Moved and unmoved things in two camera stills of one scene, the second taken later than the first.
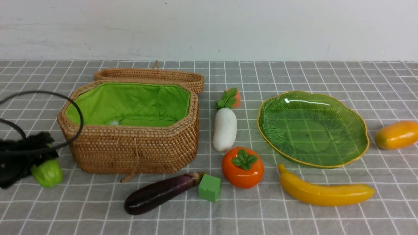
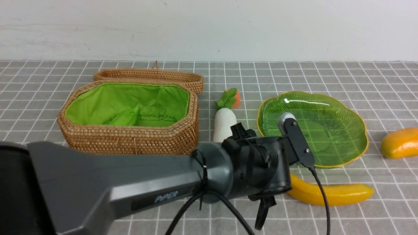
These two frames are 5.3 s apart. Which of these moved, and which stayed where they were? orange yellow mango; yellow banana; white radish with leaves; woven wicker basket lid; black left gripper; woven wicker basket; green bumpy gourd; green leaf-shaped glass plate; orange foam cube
Moved: green bumpy gourd; orange yellow mango; black left gripper
Stayed: orange foam cube; woven wicker basket; green leaf-shaped glass plate; woven wicker basket lid; yellow banana; white radish with leaves
